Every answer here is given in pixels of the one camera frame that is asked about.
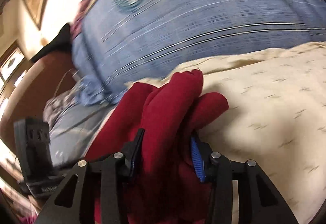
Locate dark red sweater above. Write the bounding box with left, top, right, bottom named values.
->
left=86, top=70, right=229, bottom=223

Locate grey plaid bedsheet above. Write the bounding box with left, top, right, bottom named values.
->
left=49, top=103, right=114, bottom=167

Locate grey crumpled cloth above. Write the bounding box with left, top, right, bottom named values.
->
left=43, top=89, right=77, bottom=129

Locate cream leaf-print pillow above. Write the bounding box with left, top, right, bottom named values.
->
left=124, top=40, right=326, bottom=224

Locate brown wooden headboard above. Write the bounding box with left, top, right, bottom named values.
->
left=1, top=51, right=76, bottom=153

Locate black cloth on headboard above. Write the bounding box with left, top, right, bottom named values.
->
left=30, top=23, right=72, bottom=63

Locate blue plaid pillow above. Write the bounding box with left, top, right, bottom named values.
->
left=72, top=0, right=325, bottom=106

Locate white charger cable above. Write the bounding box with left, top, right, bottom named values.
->
left=54, top=68, right=79, bottom=98

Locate framed wall picture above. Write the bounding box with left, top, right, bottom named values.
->
left=1, top=40, right=25, bottom=89

